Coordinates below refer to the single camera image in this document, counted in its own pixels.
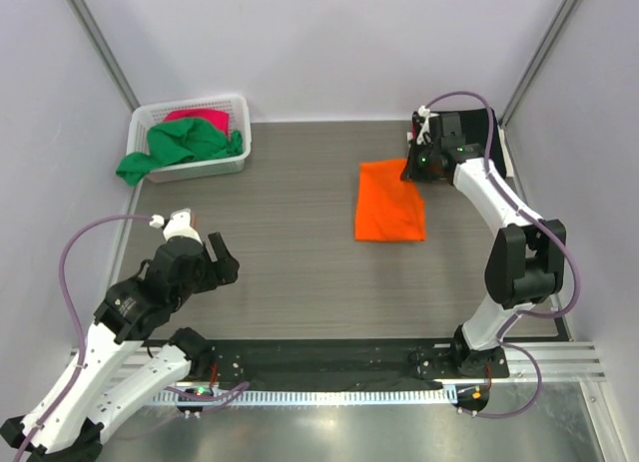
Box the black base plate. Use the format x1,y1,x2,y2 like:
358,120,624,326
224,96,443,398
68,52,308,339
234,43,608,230
212,338,509,392

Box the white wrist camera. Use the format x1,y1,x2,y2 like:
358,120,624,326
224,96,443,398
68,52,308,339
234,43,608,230
411,106,439,146
149,209,202,243

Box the folded white t shirt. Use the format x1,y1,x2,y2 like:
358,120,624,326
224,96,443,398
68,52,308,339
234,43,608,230
405,125,515,180

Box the pink t shirt in basket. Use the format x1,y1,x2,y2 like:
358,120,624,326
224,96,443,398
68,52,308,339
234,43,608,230
164,108,230,135

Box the left aluminium frame post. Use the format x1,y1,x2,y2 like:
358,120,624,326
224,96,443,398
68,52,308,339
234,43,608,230
66,0,140,111

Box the aluminium front rail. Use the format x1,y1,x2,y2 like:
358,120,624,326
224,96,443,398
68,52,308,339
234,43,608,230
107,342,606,387

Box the aluminium frame post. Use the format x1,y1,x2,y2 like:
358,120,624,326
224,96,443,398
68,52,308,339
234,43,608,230
66,0,140,111
499,0,582,128

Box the folded black t shirt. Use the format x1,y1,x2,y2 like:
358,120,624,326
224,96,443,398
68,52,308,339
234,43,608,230
411,106,508,181

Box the green t shirt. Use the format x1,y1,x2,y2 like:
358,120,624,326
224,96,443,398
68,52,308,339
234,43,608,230
116,117,244,186

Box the white slotted cable duct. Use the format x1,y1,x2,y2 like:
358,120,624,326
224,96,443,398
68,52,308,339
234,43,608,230
147,385,457,407

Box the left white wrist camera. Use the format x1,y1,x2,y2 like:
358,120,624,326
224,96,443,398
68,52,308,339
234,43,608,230
149,209,202,243

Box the white plastic basket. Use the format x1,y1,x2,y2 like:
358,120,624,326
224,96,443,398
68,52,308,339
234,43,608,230
126,93,252,184

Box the orange t shirt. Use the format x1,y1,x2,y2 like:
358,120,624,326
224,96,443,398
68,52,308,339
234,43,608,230
353,159,427,242

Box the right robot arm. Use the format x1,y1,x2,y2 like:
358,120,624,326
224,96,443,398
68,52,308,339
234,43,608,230
401,107,566,378

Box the right aluminium frame post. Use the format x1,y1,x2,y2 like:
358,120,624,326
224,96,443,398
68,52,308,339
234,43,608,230
499,0,582,128

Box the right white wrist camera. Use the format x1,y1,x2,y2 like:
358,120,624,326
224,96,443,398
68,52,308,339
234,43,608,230
411,106,439,146

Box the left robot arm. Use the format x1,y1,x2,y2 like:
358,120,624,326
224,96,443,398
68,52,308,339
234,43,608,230
1,232,240,461

